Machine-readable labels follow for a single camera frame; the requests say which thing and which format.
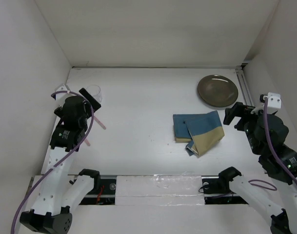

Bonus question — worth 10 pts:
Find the aluminium rail right side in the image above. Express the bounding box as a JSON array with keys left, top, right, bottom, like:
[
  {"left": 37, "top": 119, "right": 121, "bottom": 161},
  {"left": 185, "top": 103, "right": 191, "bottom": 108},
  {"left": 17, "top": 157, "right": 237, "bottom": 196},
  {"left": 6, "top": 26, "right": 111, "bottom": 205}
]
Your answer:
[{"left": 235, "top": 62, "right": 254, "bottom": 106}]

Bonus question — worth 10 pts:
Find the clear plastic cup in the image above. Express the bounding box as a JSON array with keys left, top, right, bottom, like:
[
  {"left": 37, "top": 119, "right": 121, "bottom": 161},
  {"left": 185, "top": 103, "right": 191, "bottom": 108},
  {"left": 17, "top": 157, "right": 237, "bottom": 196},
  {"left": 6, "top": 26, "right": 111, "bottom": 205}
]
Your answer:
[{"left": 86, "top": 85, "right": 102, "bottom": 103}]

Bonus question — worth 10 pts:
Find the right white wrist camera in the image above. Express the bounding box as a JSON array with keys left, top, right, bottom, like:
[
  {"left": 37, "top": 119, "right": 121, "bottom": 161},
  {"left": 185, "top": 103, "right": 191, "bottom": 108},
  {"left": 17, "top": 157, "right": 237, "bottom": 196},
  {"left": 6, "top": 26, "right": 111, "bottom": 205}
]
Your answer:
[{"left": 259, "top": 92, "right": 281, "bottom": 114}]

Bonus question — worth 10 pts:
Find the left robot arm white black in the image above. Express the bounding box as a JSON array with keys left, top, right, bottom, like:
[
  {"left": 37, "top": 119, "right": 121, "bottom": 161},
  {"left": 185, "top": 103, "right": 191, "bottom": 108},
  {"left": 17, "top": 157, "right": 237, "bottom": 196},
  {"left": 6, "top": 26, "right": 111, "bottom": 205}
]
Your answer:
[{"left": 14, "top": 88, "right": 101, "bottom": 234}]

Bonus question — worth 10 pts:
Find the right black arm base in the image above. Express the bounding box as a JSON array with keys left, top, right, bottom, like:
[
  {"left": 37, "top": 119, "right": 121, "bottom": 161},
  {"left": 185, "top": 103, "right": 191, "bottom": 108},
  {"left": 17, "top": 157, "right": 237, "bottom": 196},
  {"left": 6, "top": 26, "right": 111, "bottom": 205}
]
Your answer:
[{"left": 198, "top": 176, "right": 247, "bottom": 205}]

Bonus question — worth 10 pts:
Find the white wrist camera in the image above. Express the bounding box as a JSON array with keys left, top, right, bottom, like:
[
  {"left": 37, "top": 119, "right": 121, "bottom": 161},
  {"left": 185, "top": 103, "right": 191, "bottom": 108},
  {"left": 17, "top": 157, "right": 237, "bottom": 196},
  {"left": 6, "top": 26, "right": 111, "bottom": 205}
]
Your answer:
[
  {"left": 51, "top": 84, "right": 71, "bottom": 101},
  {"left": 259, "top": 92, "right": 281, "bottom": 114}
]

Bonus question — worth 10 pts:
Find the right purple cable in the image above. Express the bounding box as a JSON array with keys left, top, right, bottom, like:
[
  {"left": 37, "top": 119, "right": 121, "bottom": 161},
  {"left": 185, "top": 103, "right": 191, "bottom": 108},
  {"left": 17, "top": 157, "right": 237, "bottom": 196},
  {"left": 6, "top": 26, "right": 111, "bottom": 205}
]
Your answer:
[{"left": 216, "top": 97, "right": 297, "bottom": 198}]

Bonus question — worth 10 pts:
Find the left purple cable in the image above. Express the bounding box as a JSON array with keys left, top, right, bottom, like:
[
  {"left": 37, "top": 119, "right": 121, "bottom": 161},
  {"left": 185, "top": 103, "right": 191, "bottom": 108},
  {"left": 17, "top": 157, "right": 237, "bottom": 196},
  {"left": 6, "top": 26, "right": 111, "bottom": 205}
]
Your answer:
[{"left": 10, "top": 90, "right": 95, "bottom": 234}]

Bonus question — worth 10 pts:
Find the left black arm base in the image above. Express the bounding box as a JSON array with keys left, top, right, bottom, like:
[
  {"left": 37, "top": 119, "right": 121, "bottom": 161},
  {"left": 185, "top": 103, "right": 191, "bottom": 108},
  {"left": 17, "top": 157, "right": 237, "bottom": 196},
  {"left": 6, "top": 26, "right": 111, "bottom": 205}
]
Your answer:
[{"left": 69, "top": 169, "right": 117, "bottom": 205}]

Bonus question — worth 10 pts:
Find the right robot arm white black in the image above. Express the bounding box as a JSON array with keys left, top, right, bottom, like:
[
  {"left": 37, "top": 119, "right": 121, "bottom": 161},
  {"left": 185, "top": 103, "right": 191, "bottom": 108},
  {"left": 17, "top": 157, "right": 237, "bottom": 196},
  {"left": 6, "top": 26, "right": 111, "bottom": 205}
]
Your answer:
[{"left": 218, "top": 102, "right": 297, "bottom": 234}]

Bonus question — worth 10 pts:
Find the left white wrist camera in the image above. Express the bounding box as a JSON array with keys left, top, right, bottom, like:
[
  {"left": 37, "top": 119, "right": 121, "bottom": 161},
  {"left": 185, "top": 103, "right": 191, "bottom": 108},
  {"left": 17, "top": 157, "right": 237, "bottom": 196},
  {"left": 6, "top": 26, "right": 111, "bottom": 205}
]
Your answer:
[{"left": 51, "top": 84, "right": 71, "bottom": 101}]

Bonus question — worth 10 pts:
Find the blue beige cloth placemat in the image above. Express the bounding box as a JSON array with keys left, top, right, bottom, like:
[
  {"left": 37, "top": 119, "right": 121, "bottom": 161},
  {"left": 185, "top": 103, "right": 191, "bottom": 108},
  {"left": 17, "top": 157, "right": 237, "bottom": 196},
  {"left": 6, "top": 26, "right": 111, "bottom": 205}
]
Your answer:
[{"left": 173, "top": 111, "right": 225, "bottom": 156}]

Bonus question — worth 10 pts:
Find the purple cable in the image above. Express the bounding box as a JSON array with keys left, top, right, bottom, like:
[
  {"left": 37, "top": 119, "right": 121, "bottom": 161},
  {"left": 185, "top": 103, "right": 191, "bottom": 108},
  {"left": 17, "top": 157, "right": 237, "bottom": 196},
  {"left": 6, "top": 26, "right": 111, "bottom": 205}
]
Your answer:
[
  {"left": 216, "top": 97, "right": 297, "bottom": 198},
  {"left": 10, "top": 90, "right": 95, "bottom": 234}
]

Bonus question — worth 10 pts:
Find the pink handled knife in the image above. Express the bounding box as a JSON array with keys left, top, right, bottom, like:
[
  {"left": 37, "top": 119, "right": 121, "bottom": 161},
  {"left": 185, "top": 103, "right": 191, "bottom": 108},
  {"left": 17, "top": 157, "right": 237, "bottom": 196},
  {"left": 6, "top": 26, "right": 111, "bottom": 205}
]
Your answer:
[{"left": 94, "top": 116, "right": 106, "bottom": 130}]

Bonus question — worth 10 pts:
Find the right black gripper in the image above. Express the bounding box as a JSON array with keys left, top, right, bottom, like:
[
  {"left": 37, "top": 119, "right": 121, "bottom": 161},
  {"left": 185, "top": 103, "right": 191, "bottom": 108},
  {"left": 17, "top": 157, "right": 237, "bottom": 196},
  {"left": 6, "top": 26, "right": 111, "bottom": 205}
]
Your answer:
[{"left": 223, "top": 100, "right": 270, "bottom": 154}]

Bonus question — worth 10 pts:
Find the dark olive round plate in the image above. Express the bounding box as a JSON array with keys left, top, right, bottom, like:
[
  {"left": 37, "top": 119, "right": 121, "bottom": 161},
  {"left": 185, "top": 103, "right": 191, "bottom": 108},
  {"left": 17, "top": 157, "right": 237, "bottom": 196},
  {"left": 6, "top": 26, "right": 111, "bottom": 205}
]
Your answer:
[{"left": 197, "top": 75, "right": 238, "bottom": 108}]

